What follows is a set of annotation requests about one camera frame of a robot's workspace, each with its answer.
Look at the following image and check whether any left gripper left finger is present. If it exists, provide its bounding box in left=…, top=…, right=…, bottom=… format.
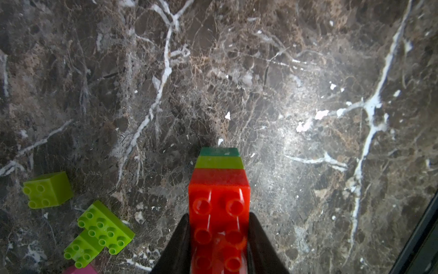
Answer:
left=150, top=213, right=190, bottom=274

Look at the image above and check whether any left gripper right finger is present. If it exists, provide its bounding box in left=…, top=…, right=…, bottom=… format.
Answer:
left=247, top=212, right=289, bottom=274

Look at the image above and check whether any red long lego brick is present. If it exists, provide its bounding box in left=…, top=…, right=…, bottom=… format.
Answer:
left=188, top=169, right=250, bottom=274

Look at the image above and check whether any lime long lego brick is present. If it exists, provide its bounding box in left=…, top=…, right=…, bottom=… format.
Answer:
left=78, top=200, right=135, bottom=255

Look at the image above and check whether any pink square lego brick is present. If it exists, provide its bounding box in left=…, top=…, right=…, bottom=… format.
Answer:
left=63, top=264, right=98, bottom=274

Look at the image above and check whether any lime rectangular lego brick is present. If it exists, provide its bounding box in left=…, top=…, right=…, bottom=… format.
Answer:
left=195, top=156, right=244, bottom=170

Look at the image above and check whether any dark green long lego brick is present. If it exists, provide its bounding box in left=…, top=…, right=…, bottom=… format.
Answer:
left=199, top=147, right=240, bottom=157

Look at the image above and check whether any lime small lego brick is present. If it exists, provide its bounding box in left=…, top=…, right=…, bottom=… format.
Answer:
left=22, top=171, right=74, bottom=210

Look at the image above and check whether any lime square lego brick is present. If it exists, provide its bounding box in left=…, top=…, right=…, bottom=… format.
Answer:
left=63, top=230, right=103, bottom=269

